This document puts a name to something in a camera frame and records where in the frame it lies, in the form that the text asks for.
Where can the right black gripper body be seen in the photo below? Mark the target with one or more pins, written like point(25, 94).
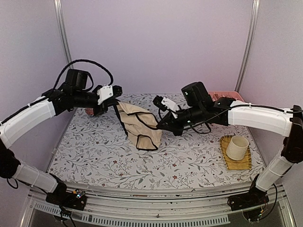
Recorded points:
point(196, 115)

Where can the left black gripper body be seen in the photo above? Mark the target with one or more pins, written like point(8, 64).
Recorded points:
point(103, 108)

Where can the beige underwear black trim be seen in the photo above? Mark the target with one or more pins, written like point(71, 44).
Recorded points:
point(139, 125)

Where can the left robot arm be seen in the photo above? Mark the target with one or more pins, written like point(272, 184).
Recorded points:
point(70, 94)

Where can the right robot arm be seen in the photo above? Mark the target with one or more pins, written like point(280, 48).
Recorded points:
point(228, 111)

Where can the red patterned rolled underwear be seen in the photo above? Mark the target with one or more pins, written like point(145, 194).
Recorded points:
point(90, 112)

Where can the floral table cloth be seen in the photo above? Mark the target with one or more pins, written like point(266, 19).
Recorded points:
point(96, 151)

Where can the pink divided organizer tray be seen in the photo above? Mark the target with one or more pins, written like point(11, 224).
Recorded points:
point(215, 95)

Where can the cream ribbed cup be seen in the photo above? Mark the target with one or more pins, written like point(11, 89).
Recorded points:
point(237, 148)

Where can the yellow woven mat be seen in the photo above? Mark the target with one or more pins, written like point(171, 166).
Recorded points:
point(244, 164)

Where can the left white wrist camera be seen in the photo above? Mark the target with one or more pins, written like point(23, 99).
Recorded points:
point(107, 92)

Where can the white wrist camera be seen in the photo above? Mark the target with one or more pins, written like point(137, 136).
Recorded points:
point(166, 104)
point(107, 92)

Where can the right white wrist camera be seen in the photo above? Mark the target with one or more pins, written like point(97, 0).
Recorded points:
point(166, 104)

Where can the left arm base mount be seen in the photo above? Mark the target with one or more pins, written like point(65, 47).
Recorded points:
point(74, 200)

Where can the front aluminium rail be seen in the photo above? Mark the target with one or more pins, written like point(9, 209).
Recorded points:
point(191, 207)

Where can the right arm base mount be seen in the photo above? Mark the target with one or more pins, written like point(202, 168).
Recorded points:
point(253, 197)

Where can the left aluminium frame post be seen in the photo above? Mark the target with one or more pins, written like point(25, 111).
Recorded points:
point(62, 30)

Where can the aluminium frame post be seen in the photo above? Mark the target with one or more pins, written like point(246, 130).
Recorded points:
point(251, 32)
point(62, 30)

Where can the right aluminium frame post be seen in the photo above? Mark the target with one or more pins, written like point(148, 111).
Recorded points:
point(251, 32)

